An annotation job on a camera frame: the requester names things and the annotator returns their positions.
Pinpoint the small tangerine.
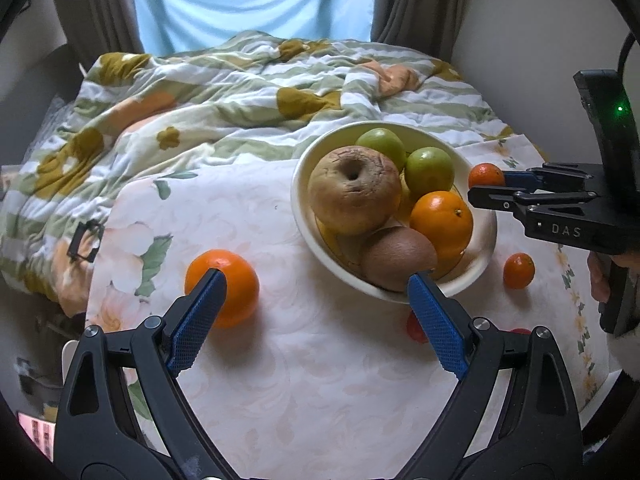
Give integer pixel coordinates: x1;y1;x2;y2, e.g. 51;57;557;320
503;253;536;290
468;162;506;188

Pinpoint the light blue window cloth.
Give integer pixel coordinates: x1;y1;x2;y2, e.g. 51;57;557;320
131;0;378;56

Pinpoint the grey-brown curtain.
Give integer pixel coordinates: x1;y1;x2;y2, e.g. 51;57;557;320
50;0;146;68
370;0;468;61

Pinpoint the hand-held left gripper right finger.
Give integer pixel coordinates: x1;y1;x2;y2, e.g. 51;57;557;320
399;270;584;477

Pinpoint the black cable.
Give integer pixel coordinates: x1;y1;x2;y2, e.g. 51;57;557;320
617;30;640;73

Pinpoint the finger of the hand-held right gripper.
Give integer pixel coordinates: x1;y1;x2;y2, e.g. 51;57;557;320
467;186;601;217
501;163;602;192

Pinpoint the green apple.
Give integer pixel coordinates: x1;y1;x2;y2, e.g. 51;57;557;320
404;147;455;200
356;128;407;171

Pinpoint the person's right hand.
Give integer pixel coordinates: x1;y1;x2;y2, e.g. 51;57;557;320
587;251;609;303

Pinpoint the wrinkled yellow-brown apple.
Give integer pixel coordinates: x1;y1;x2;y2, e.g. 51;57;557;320
307;146;402;237

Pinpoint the brown kiwi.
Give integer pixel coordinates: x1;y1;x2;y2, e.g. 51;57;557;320
361;226;438;291

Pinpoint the floral white tablecloth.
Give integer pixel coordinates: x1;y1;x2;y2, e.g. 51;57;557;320
85;135;608;480

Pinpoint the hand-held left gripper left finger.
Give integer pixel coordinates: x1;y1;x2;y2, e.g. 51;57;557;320
53;269;229;467

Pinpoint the striped floral quilt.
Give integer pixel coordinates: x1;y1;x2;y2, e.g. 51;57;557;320
0;30;516;316

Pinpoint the cream ceramic bowl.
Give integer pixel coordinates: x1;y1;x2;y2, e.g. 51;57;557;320
291;121;497;305

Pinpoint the large orange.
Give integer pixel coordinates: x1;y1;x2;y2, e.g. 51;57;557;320
184;250;261;329
410;191;474;261

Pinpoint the grey bed headboard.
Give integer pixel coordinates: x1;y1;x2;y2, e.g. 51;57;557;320
0;0;86;126

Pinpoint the grey patterned pillow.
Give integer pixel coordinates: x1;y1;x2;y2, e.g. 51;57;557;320
30;100;76;161

